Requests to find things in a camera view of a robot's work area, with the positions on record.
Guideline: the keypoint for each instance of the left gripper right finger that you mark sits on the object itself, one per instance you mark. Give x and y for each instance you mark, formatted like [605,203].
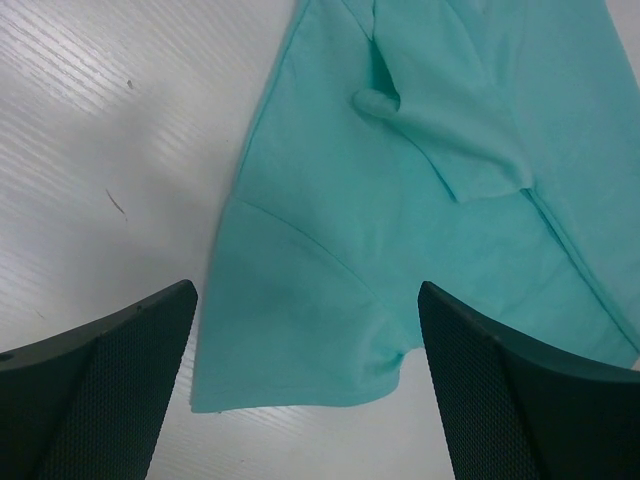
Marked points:
[513,407]

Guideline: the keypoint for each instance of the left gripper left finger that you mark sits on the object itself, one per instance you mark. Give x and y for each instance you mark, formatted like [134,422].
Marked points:
[90,403]

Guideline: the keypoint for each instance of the teal t shirt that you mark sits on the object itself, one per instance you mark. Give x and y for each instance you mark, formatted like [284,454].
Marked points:
[489,147]

